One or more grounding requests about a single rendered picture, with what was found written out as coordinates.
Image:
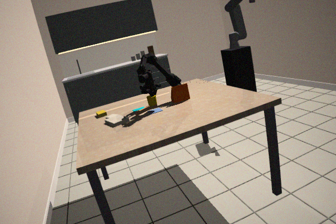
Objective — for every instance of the yellow rectangular block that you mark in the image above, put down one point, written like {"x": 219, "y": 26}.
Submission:
{"x": 101, "y": 113}

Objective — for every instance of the yellow cup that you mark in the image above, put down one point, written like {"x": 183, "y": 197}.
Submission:
{"x": 151, "y": 100}

